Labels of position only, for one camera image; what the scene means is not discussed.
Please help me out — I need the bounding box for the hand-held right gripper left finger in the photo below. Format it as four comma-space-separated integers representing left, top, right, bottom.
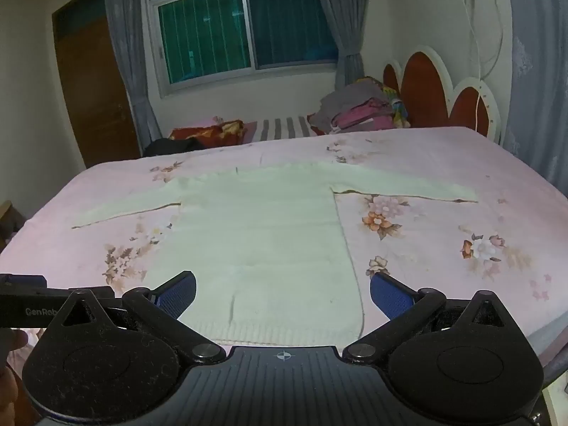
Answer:
58, 270, 227, 365

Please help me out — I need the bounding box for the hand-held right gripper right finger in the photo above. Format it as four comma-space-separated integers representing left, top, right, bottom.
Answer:
342, 271, 511, 365

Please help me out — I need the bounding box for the white towel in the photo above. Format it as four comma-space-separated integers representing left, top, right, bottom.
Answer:
71, 164, 480, 347

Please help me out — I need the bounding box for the pile of folded clothes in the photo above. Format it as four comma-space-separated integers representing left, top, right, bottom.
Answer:
307, 77, 411, 136

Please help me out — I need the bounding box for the person's left hand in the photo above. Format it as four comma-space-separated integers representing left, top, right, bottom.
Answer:
0, 329, 42, 426

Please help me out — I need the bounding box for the brown wooden furniture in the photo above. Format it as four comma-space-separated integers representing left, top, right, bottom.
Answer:
0, 200, 27, 253

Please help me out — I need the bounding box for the pink floral bed sheet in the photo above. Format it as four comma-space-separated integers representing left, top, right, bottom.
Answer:
0, 126, 568, 367

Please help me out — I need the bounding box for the black garment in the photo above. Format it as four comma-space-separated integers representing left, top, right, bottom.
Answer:
142, 137, 205, 158

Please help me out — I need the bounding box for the red floral pillow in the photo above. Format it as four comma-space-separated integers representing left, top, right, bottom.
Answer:
169, 120, 247, 145

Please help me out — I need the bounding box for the striped mattress cover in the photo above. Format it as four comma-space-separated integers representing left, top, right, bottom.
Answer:
242, 115, 318, 143

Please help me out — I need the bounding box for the wooden headboard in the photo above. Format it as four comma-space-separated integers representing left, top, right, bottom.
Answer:
382, 44, 502, 143

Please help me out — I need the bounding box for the brown wooden door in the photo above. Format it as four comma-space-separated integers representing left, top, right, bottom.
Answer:
52, 0, 140, 169

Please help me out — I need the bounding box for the grey patterned curtain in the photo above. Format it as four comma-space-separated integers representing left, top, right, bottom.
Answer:
501, 0, 568, 187

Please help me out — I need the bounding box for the sliding glass window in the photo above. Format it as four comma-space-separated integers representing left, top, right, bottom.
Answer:
146, 0, 340, 96

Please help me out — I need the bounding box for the white cable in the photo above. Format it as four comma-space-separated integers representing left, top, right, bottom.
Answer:
464, 0, 507, 134

